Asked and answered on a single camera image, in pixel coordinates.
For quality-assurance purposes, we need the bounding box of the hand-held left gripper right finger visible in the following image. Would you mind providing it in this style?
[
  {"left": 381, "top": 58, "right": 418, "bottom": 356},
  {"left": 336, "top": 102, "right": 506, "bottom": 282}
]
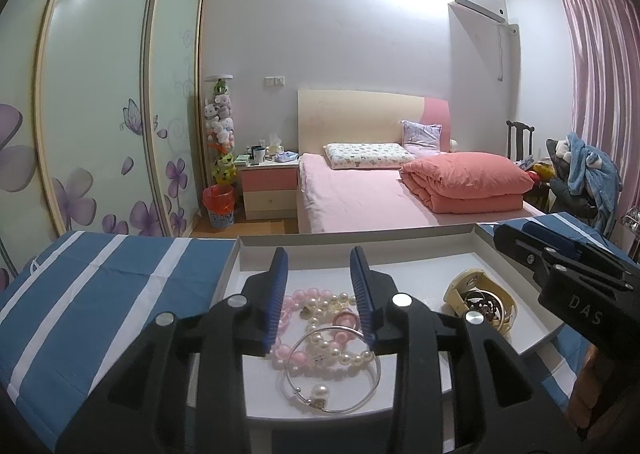
[{"left": 349, "top": 246, "right": 586, "bottom": 454}]

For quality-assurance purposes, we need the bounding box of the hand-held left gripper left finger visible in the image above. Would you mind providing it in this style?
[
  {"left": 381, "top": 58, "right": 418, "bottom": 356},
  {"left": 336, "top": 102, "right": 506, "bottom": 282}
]
[{"left": 55, "top": 247, "right": 290, "bottom": 454}]

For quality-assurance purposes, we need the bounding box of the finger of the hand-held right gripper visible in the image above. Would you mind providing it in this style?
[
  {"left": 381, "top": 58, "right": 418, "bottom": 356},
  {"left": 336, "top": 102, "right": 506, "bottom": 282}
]
[
  {"left": 522, "top": 221, "right": 640, "bottom": 279},
  {"left": 492, "top": 223, "right": 626, "bottom": 292}
]

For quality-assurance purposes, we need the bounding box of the grey cardboard tray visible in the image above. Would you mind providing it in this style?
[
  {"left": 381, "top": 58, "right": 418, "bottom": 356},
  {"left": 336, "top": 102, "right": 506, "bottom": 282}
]
[{"left": 187, "top": 224, "right": 571, "bottom": 430}]

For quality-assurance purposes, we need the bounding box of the dark red bead bracelet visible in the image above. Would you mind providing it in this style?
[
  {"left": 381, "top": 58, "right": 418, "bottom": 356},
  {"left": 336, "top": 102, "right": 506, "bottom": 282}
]
[{"left": 460, "top": 289, "right": 506, "bottom": 325}]

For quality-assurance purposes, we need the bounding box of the white pearl bracelet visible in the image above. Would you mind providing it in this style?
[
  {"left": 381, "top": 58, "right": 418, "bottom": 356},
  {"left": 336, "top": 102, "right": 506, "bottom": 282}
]
[{"left": 300, "top": 291, "right": 376, "bottom": 370}]

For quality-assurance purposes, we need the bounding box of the pink bead bracelet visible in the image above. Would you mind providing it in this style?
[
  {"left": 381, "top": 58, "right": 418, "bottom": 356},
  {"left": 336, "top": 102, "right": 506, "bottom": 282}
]
[{"left": 272, "top": 288, "right": 363, "bottom": 371}]

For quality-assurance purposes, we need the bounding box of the cream wrist watch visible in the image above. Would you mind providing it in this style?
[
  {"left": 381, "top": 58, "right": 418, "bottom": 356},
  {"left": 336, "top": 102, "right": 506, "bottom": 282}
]
[{"left": 442, "top": 269, "right": 518, "bottom": 339}]

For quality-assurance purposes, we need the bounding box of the silver bangle with pearl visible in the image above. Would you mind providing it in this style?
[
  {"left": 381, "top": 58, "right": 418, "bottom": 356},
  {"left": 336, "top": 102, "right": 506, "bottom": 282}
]
[{"left": 285, "top": 326, "right": 382, "bottom": 415}]

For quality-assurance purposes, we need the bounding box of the red yellow toy pile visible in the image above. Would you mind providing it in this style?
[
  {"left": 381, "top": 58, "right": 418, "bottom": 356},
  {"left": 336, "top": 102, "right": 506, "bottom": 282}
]
[{"left": 520, "top": 159, "right": 553, "bottom": 185}]

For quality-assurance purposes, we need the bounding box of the blue plush garment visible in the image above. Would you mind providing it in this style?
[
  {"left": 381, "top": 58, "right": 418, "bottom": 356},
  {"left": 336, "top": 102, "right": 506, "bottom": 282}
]
[{"left": 565, "top": 133, "right": 623, "bottom": 239}]

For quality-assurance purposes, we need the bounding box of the folded coral quilt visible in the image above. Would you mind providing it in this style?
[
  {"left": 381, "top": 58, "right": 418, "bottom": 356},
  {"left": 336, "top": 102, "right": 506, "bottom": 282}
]
[{"left": 399, "top": 151, "right": 536, "bottom": 213}]

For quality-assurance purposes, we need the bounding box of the pink bed with headboard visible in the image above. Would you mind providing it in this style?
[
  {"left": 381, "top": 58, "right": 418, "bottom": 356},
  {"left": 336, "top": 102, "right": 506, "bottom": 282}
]
[{"left": 296, "top": 88, "right": 546, "bottom": 235}]

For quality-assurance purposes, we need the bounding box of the trash bin with orange bag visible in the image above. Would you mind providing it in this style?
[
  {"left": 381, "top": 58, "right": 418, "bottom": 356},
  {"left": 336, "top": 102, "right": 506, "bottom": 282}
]
[{"left": 202, "top": 184, "right": 236, "bottom": 229}]

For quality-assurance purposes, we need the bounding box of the dark wooden chair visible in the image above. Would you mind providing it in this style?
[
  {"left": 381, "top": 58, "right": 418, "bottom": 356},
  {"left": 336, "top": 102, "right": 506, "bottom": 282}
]
[{"left": 506, "top": 120, "right": 536, "bottom": 162}]

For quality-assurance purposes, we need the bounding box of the pink cream nightstand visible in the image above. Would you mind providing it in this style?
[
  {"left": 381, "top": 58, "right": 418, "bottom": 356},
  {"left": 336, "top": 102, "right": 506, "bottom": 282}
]
[{"left": 237, "top": 154, "right": 301, "bottom": 221}]

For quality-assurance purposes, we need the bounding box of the white patterned pillow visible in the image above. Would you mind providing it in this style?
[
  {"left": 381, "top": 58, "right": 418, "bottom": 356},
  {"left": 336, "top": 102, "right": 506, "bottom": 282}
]
[{"left": 322, "top": 141, "right": 410, "bottom": 171}]

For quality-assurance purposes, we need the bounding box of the purple pillow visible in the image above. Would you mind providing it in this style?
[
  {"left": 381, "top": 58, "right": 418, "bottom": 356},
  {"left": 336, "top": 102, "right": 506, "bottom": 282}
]
[{"left": 400, "top": 120, "right": 443, "bottom": 151}]

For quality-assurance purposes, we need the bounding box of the pink curtain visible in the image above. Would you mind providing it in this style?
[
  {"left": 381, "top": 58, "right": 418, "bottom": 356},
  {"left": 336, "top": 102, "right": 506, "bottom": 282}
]
[{"left": 560, "top": 0, "right": 636, "bottom": 155}]

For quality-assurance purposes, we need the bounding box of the blue white striped tablecloth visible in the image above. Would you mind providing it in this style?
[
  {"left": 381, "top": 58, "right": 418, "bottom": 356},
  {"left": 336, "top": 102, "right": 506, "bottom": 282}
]
[{"left": 0, "top": 211, "right": 640, "bottom": 454}]

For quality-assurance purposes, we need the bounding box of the plush toy tower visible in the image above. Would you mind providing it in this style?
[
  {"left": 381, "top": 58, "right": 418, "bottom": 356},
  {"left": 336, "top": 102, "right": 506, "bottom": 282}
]
[{"left": 204, "top": 75, "right": 237, "bottom": 187}]

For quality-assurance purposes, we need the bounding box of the white air conditioner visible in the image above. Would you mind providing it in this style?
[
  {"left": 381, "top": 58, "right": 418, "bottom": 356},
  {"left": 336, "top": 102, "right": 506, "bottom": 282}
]
[{"left": 447, "top": 0, "right": 508, "bottom": 24}]

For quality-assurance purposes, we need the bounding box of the floral sliding door wardrobe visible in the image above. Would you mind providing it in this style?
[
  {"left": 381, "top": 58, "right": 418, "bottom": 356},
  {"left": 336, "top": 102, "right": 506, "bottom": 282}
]
[{"left": 0, "top": 0, "right": 208, "bottom": 295}]

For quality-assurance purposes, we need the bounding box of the white pipe duct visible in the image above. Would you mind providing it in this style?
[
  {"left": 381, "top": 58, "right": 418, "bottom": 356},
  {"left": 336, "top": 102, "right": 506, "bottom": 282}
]
[{"left": 495, "top": 24, "right": 521, "bottom": 82}]

